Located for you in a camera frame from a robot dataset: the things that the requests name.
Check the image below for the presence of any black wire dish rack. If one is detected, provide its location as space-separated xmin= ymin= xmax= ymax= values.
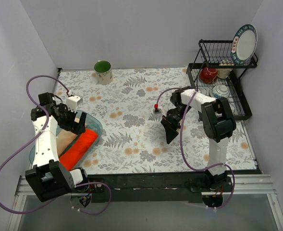
xmin=186 ymin=39 xmax=258 ymax=120

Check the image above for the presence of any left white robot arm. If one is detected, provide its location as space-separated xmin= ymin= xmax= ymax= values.
xmin=25 ymin=92 xmax=90 ymax=202

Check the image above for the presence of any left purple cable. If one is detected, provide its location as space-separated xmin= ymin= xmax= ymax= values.
xmin=0 ymin=75 xmax=112 ymax=215

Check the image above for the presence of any red bowl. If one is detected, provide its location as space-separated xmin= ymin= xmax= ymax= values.
xmin=199 ymin=67 xmax=218 ymax=84

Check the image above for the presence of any blue white porcelain bowl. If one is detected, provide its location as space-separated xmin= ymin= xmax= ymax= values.
xmin=211 ymin=84 xmax=230 ymax=99

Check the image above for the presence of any cream cup in rack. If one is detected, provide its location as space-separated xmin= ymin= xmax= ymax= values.
xmin=217 ymin=60 xmax=234 ymax=79

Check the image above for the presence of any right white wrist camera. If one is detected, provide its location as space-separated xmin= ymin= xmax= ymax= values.
xmin=153 ymin=104 xmax=166 ymax=116

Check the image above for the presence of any purple cable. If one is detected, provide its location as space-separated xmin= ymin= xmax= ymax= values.
xmin=0 ymin=75 xmax=112 ymax=215
xmin=155 ymin=88 xmax=235 ymax=210

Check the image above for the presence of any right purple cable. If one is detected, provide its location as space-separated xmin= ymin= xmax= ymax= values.
xmin=155 ymin=88 xmax=235 ymax=210

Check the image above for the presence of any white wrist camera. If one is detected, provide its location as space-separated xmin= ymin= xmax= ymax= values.
xmin=153 ymin=104 xmax=166 ymax=116
xmin=65 ymin=95 xmax=83 ymax=113

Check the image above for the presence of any white green-rimmed plate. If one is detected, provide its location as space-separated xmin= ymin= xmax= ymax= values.
xmin=231 ymin=24 xmax=258 ymax=65

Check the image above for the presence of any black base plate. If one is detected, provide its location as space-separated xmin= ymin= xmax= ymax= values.
xmin=71 ymin=171 xmax=232 ymax=203

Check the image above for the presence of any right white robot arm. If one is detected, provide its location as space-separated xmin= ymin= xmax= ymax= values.
xmin=161 ymin=87 xmax=236 ymax=191

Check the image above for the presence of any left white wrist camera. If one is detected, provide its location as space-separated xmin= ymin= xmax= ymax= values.
xmin=65 ymin=95 xmax=83 ymax=113

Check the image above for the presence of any beige rolled cloth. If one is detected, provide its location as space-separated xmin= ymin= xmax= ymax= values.
xmin=56 ymin=129 xmax=78 ymax=157

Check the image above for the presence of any floral green-inside mug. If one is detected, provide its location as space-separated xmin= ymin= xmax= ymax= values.
xmin=94 ymin=61 xmax=113 ymax=85

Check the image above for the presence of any blue plastic tray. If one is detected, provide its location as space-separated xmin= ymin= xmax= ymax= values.
xmin=29 ymin=110 xmax=103 ymax=167

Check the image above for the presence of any orange t shirt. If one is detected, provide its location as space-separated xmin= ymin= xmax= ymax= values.
xmin=60 ymin=129 xmax=98 ymax=171

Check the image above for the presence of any floral tablecloth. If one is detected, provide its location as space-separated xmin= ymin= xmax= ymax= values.
xmin=49 ymin=67 xmax=258 ymax=175

